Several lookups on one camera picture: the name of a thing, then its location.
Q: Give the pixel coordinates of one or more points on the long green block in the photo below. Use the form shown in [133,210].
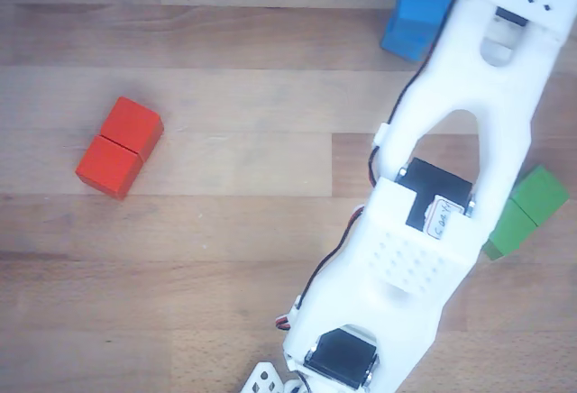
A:
[536,194]

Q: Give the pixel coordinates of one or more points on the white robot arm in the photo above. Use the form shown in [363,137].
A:
[473,109]

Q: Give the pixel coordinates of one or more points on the small blue cube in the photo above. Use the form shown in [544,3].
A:
[424,1]

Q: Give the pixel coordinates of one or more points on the long blue block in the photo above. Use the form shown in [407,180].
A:
[405,43]

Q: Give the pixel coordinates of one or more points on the long red block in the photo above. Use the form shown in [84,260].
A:
[117,154]

